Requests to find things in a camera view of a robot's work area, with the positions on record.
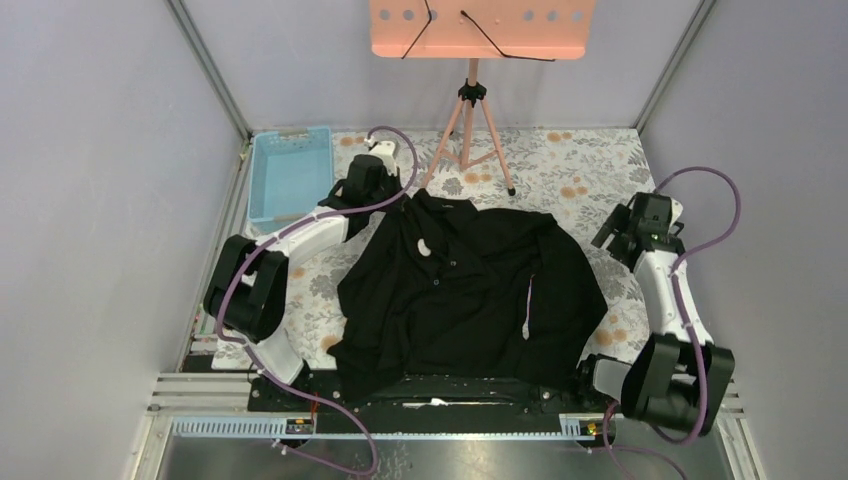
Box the black shirt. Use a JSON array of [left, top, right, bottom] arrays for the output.
[[328, 191, 608, 400]]

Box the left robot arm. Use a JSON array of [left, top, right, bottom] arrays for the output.
[[202, 153, 403, 411]]

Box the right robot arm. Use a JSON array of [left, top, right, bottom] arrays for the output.
[[573, 192, 736, 437]]

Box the floral table mat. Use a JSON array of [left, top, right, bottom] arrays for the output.
[[211, 127, 715, 372]]

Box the light blue plastic basket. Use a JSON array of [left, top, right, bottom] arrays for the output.
[[246, 126, 335, 235]]

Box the pink music stand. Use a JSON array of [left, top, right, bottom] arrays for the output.
[[367, 0, 596, 195]]

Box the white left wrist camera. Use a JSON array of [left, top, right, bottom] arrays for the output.
[[365, 137, 399, 176]]

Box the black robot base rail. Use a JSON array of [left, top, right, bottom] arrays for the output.
[[247, 370, 611, 442]]

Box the aluminium frame rail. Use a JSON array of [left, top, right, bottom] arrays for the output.
[[164, 0, 252, 141]]

